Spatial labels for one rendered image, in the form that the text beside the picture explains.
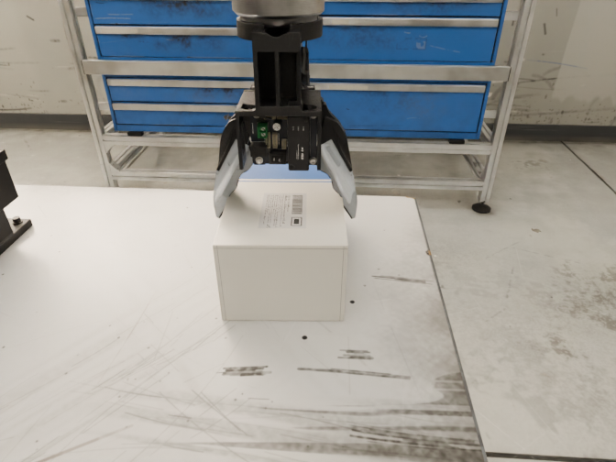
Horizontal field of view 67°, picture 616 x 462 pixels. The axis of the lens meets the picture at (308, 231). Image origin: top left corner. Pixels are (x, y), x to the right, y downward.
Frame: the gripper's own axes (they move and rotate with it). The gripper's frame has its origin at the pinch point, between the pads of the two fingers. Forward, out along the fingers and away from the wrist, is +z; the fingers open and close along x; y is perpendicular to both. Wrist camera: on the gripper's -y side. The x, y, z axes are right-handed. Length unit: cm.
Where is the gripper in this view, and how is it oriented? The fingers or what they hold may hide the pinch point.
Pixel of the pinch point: (286, 214)
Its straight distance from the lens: 50.8
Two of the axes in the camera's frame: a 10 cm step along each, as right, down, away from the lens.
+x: 10.0, 0.1, 0.0
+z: 0.0, 8.4, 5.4
